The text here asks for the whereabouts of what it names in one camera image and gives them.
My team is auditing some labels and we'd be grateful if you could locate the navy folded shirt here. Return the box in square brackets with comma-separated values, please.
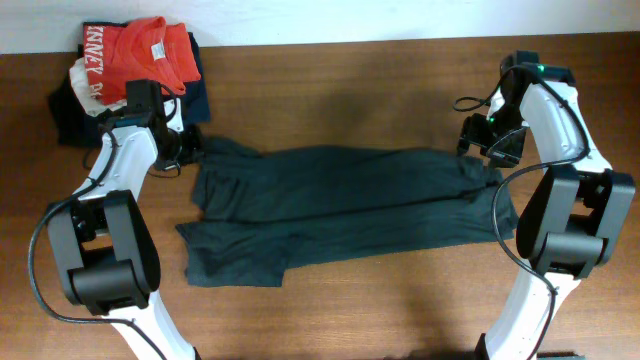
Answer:
[48, 32, 211, 147]

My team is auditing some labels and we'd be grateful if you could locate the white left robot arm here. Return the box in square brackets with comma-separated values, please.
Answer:
[27, 79, 201, 359]

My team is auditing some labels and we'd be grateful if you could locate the red folded shirt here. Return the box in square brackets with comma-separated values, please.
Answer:
[83, 16, 201, 105]

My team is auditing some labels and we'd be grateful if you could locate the dark green t-shirt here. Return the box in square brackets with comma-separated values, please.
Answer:
[177, 137, 518, 287]

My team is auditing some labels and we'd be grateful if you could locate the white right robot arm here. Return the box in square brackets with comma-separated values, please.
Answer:
[457, 50, 636, 359]

